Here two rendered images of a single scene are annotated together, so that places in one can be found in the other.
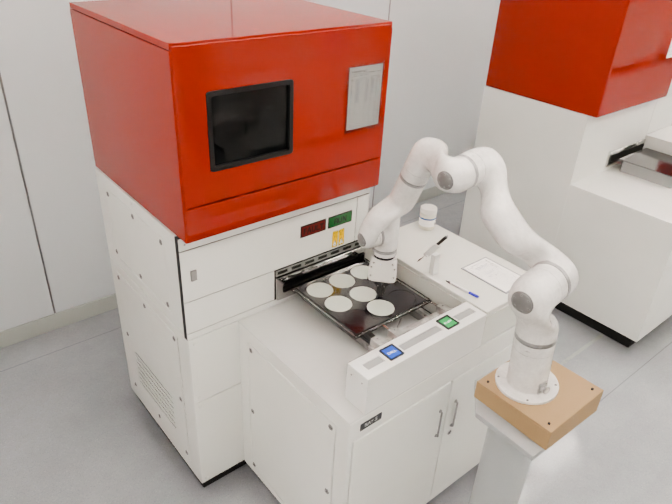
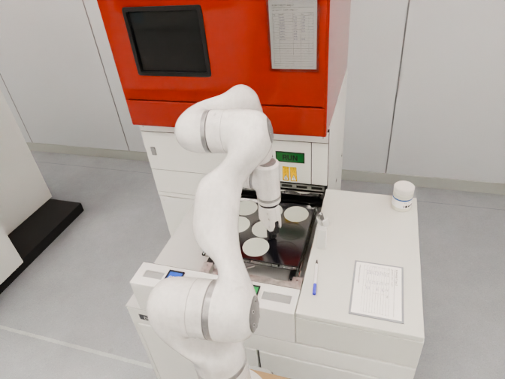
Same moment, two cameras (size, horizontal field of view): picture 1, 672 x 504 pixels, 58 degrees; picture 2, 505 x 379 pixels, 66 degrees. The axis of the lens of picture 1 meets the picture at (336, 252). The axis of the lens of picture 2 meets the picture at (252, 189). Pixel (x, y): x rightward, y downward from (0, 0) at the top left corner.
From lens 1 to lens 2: 1.70 m
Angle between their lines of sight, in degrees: 51
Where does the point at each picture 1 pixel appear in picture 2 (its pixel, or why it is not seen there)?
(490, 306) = (309, 310)
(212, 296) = (171, 172)
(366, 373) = (137, 277)
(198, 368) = (170, 217)
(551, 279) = (177, 301)
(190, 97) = (110, 10)
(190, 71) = not seen: outside the picture
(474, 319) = (274, 308)
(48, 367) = not seen: hidden behind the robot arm
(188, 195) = (125, 88)
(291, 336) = not seen: hidden behind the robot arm
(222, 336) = (185, 204)
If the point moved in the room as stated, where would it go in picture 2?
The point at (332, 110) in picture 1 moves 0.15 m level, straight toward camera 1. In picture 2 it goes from (252, 43) to (212, 54)
